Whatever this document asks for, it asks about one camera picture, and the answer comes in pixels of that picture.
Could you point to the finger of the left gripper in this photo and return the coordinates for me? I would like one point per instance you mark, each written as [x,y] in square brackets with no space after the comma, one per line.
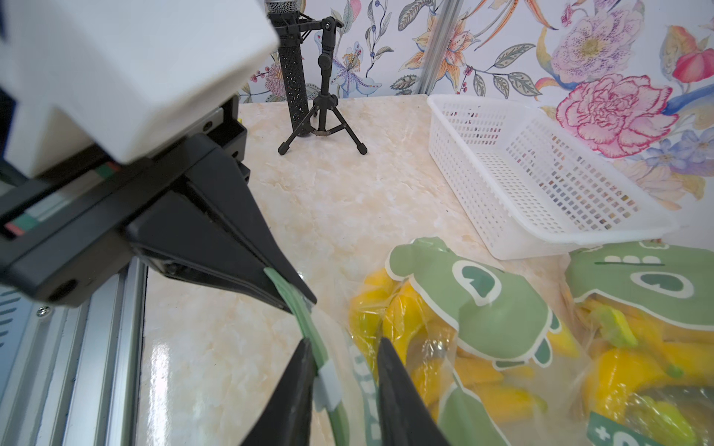
[219,186]

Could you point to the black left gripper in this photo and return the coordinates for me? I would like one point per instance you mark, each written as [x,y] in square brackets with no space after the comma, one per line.
[139,210]

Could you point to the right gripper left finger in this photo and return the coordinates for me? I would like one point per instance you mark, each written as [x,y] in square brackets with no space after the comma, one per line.
[287,417]

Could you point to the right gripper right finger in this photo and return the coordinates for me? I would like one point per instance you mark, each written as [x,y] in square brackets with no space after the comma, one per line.
[404,418]

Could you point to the zip-top bag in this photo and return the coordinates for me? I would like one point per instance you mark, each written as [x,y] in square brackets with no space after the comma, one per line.
[647,310]
[492,361]

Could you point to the white plastic basket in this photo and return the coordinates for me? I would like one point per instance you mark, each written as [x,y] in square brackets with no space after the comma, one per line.
[531,189]

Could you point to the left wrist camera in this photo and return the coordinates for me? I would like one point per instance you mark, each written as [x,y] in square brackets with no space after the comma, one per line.
[128,76]

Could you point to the aluminium front rail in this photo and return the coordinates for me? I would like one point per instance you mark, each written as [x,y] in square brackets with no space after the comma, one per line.
[70,376]

